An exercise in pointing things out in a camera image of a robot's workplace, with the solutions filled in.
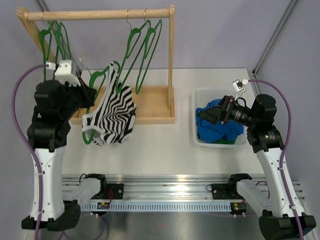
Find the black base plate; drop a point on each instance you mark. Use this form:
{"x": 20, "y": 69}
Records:
{"x": 221, "y": 191}
{"x": 115, "y": 191}

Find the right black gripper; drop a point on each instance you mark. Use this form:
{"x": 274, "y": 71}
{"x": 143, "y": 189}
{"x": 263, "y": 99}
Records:
{"x": 213, "y": 115}

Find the white plastic basket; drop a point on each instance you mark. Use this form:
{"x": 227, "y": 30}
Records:
{"x": 200, "y": 98}

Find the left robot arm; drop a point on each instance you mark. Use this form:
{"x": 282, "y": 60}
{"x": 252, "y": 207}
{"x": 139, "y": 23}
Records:
{"x": 56, "y": 103}

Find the black white striped tank top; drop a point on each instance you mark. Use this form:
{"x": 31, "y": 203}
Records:
{"x": 114, "y": 118}

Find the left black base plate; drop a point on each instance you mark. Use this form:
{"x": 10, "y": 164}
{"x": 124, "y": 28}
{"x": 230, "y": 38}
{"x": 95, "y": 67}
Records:
{"x": 115, "y": 191}

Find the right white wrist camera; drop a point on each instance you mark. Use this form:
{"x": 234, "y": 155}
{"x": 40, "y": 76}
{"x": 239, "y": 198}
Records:
{"x": 240, "y": 87}

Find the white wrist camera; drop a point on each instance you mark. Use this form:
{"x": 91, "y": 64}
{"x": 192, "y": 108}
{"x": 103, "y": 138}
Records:
{"x": 64, "y": 72}
{"x": 240, "y": 87}

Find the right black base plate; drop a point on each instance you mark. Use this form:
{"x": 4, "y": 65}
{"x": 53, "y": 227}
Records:
{"x": 221, "y": 191}

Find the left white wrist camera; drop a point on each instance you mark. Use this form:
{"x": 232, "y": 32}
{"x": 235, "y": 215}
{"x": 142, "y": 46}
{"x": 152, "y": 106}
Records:
{"x": 64, "y": 72}

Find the green tank top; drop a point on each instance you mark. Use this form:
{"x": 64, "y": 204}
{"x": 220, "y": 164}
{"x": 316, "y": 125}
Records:
{"x": 216, "y": 139}

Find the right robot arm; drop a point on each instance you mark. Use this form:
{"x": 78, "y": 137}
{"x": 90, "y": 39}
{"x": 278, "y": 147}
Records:
{"x": 281, "y": 216}

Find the blue tank top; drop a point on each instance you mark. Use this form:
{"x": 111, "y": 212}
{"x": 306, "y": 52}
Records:
{"x": 230, "y": 130}

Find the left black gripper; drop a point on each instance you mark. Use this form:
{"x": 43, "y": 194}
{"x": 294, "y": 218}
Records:
{"x": 88, "y": 94}

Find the white slotted cable duct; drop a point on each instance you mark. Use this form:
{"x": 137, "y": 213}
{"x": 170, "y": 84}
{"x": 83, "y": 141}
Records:
{"x": 119, "y": 206}

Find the aluminium mounting rail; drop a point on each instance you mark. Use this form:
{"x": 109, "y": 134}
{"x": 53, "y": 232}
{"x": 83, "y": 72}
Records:
{"x": 167, "y": 188}

